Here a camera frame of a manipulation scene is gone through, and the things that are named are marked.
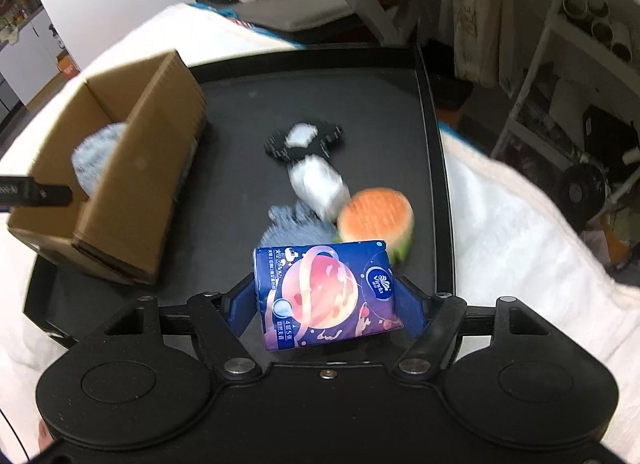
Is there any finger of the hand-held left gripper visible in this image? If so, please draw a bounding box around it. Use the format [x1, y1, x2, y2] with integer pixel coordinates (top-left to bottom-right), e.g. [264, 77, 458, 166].
[0, 174, 74, 215]

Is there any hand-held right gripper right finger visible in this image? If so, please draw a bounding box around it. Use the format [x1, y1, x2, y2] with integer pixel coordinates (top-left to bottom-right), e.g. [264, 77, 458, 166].
[387, 274, 561, 380]

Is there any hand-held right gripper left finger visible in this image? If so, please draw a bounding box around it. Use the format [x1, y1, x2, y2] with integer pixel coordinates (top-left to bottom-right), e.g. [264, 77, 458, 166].
[92, 271, 266, 380]

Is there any grey fluffy plush toy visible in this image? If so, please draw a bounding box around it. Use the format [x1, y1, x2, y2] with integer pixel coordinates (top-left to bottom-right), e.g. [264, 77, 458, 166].
[70, 121, 128, 197]

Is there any blue tissue pack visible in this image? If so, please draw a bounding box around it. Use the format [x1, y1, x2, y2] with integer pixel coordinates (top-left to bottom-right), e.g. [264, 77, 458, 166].
[252, 239, 406, 352]

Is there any grey fuzzy sock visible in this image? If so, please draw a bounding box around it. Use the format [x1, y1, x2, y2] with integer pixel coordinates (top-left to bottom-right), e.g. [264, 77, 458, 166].
[257, 201, 341, 252]

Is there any burger plush toy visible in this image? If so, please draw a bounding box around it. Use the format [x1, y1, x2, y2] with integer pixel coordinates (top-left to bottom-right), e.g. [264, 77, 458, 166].
[336, 187, 416, 265]

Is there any brown cardboard box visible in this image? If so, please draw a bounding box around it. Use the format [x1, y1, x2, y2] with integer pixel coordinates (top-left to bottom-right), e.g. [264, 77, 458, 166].
[5, 49, 208, 287]

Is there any white plastic bag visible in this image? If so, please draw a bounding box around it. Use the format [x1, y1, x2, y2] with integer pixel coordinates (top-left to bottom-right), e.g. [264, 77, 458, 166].
[445, 0, 516, 88]
[263, 121, 351, 222]

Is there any black tray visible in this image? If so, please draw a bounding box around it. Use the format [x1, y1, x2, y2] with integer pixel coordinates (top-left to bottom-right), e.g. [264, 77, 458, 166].
[22, 42, 458, 345]

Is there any black fan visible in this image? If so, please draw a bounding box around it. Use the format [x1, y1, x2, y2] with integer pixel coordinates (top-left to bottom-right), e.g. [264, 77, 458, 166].
[556, 163, 612, 235]

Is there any white shelf rack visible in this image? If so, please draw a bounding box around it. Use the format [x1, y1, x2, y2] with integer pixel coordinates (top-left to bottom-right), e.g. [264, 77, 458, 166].
[490, 0, 640, 195]

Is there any grey bench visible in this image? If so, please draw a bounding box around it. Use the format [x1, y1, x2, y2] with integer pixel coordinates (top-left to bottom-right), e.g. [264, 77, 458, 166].
[225, 0, 391, 45]

